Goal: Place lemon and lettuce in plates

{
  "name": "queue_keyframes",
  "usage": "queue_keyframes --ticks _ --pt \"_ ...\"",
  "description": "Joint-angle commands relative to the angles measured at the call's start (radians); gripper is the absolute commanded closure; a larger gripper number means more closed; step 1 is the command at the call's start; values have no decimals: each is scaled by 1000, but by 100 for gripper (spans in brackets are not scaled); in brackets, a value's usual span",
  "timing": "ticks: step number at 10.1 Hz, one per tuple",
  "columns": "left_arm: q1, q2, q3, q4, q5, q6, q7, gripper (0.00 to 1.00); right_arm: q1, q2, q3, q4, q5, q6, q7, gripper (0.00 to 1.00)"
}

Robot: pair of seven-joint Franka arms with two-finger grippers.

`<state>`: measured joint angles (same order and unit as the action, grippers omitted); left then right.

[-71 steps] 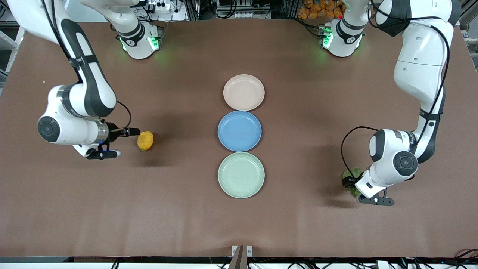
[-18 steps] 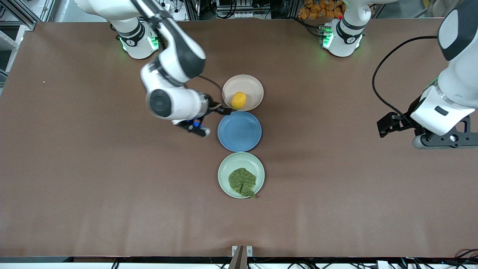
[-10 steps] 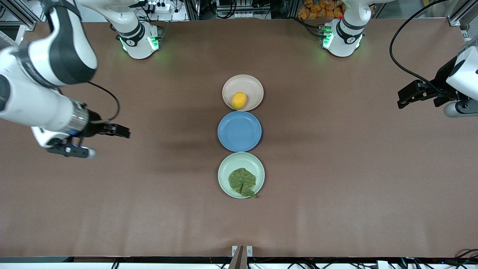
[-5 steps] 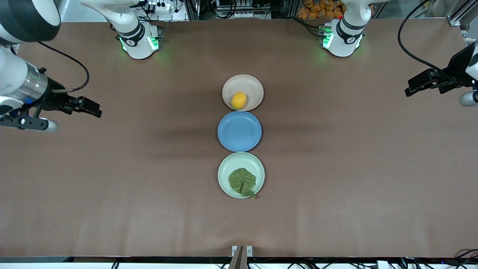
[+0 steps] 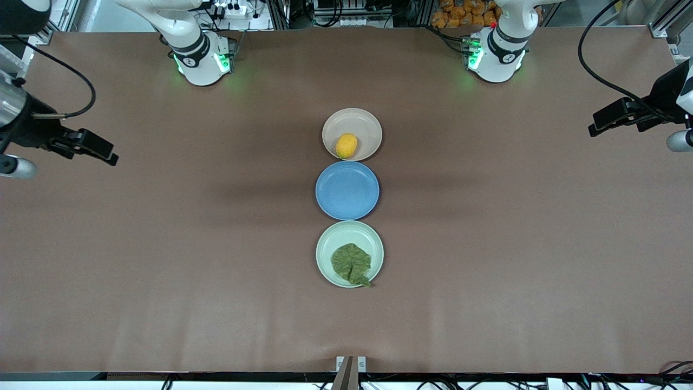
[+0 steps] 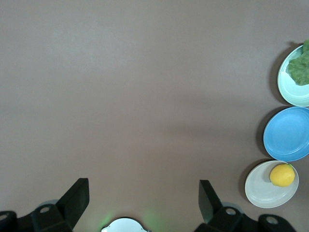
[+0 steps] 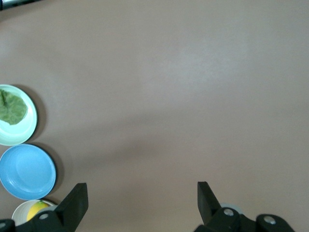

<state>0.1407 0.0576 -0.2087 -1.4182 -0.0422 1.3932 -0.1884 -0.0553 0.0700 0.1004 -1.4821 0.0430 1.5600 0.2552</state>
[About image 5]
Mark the blue plate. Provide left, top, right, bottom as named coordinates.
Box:
left=315, top=160, right=381, bottom=220

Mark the metal table bracket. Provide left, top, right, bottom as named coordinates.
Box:
left=336, top=356, right=367, bottom=390

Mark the aluminium frame profile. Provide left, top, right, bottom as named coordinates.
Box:
left=647, top=0, right=693, bottom=40
left=32, top=0, right=82, bottom=45

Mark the beige plate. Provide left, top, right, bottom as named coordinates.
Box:
left=322, top=108, right=383, bottom=162

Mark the yellow lemon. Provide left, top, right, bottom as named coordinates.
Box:
left=335, top=133, right=358, bottom=160

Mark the light green plate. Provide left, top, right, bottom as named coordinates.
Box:
left=316, top=220, right=384, bottom=288

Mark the green lettuce leaf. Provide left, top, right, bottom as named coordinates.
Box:
left=331, top=243, right=373, bottom=288

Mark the white power strip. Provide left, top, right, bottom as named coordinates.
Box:
left=208, top=0, right=255, bottom=20

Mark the bag of orange fruit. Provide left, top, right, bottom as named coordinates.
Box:
left=432, top=0, right=501, bottom=29

